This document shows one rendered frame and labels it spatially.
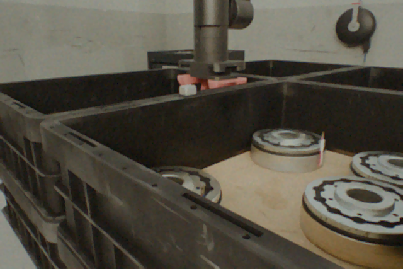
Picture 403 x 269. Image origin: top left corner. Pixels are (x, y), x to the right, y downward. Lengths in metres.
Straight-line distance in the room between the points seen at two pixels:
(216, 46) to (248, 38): 3.62
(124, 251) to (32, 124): 0.16
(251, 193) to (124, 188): 0.21
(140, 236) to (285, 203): 0.19
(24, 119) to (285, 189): 0.29
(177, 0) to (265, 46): 1.52
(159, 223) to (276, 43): 3.84
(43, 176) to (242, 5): 0.41
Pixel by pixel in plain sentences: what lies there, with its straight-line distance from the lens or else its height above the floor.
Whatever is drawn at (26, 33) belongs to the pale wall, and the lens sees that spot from 3.67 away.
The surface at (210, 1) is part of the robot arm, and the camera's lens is 0.51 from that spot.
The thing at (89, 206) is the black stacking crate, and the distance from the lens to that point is 0.26.
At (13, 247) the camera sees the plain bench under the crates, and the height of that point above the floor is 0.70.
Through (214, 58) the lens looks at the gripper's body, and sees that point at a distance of 0.51.
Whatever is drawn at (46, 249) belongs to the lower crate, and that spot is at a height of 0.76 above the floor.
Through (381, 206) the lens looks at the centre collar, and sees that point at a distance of 0.31.
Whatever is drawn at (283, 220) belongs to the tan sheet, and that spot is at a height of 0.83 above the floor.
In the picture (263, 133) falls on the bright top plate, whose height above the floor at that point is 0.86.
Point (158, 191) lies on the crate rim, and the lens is 0.16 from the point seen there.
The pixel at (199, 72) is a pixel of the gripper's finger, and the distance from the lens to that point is 0.51.
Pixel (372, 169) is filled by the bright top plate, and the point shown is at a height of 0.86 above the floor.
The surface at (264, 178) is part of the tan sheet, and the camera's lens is 0.41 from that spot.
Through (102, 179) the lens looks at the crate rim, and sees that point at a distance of 0.21.
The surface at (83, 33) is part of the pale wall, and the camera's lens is 4.00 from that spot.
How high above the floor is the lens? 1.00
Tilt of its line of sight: 16 degrees down
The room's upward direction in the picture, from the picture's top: straight up
